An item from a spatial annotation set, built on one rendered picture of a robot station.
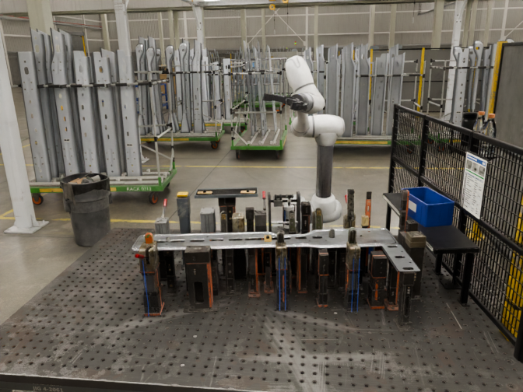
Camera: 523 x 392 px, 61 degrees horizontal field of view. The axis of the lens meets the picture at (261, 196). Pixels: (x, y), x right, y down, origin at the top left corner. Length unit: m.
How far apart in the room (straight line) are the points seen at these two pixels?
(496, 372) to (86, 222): 4.04
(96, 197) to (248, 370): 3.33
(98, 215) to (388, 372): 3.71
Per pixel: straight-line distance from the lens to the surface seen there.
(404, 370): 2.02
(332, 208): 2.98
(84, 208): 4.97
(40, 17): 9.66
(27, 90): 6.74
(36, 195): 6.85
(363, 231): 2.50
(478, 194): 2.38
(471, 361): 2.16
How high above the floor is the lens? 1.94
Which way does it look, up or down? 18 degrees down
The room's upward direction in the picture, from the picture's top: 1 degrees counter-clockwise
